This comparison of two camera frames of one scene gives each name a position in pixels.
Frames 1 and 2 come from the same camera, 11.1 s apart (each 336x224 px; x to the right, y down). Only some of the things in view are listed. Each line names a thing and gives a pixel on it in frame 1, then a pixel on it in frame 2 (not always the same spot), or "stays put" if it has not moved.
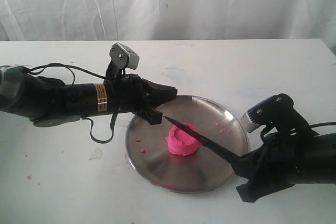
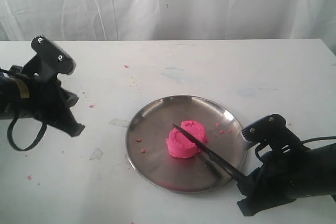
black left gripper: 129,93 to 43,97
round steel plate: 207,168 stays put
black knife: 207,141 to 212,155
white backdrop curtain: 143,6 stays put
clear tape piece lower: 97,154 stays put
